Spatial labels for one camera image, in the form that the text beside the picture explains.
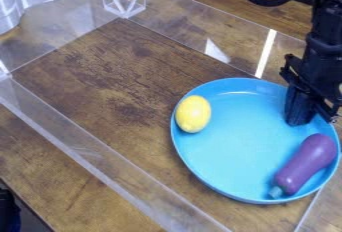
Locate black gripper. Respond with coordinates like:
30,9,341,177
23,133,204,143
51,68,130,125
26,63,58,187
278,34,342,127

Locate blue round tray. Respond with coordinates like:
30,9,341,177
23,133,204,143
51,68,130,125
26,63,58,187
170,78,340,204

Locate yellow toy lemon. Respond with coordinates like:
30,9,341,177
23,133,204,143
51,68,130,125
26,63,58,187
176,95,212,133

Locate clear acrylic enclosure wall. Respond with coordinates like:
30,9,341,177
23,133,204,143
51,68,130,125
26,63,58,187
0,0,342,232

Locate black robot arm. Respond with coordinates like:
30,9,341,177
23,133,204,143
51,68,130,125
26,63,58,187
280,0,342,126

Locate purple toy eggplant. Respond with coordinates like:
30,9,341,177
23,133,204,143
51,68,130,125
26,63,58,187
269,133,339,199

